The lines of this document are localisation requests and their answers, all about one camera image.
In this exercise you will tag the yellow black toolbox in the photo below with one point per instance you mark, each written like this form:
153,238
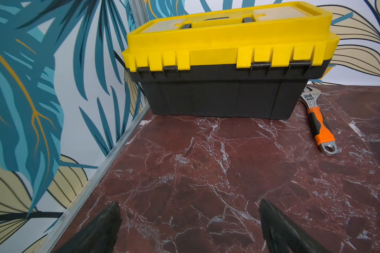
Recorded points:
249,62

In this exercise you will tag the left table edge rail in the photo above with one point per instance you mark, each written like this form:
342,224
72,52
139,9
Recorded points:
65,220

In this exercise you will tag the left aluminium frame post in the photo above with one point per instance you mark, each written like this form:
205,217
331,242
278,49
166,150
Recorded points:
139,11

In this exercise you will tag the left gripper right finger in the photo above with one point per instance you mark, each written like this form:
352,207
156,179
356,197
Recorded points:
282,235

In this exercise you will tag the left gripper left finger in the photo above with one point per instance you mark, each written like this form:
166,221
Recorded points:
99,236

